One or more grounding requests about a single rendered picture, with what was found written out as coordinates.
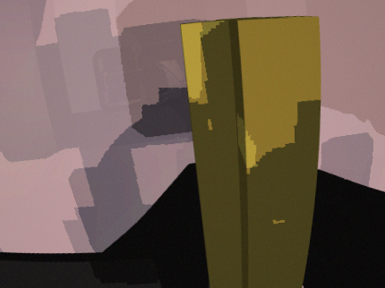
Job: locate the olive-yellow square bar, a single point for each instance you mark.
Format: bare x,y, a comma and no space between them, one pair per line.
254,92

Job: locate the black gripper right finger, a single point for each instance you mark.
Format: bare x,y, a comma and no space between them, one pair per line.
347,244

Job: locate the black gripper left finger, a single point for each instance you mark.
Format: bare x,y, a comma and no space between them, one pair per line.
163,249

